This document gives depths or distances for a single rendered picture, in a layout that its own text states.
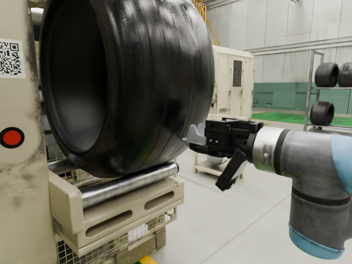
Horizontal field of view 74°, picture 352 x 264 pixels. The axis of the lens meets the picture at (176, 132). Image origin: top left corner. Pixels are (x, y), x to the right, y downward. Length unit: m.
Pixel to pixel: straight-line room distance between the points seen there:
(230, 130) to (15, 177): 0.47
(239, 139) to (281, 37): 11.99
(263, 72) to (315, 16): 2.96
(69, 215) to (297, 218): 0.44
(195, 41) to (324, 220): 0.45
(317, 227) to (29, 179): 0.58
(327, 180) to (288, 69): 11.71
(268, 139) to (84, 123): 0.72
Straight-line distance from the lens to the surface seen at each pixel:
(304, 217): 0.49
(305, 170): 0.45
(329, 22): 11.92
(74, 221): 0.57
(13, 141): 0.60
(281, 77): 12.23
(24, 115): 0.60
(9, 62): 0.59
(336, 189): 0.46
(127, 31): 0.51
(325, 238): 0.50
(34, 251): 0.70
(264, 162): 0.47
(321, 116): 5.69
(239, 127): 0.53
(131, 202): 0.66
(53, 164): 0.87
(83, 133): 0.96
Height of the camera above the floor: 1.16
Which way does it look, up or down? 11 degrees down
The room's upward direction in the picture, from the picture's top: straight up
